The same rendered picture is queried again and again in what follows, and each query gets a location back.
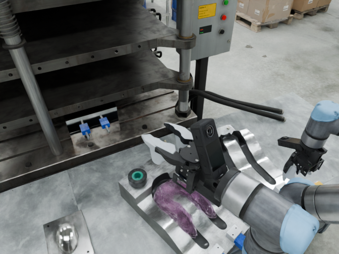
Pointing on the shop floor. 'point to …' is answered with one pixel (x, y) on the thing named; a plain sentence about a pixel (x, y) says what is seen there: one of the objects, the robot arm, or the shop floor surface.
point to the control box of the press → (208, 39)
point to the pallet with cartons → (308, 7)
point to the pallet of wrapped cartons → (264, 13)
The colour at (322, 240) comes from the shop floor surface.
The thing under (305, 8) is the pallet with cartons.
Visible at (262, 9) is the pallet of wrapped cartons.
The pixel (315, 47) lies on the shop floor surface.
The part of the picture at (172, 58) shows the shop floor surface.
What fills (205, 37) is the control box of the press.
